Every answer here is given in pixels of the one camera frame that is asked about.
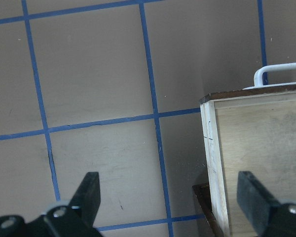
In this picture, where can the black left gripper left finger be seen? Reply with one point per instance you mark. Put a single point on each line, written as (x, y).
(74, 219)

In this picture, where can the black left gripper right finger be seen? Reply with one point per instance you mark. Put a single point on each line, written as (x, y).
(266, 214)

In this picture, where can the wooden drawer with white handle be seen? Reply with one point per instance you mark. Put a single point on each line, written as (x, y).
(252, 129)

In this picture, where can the dark brown wooden cabinet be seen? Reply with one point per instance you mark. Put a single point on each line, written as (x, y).
(203, 196)

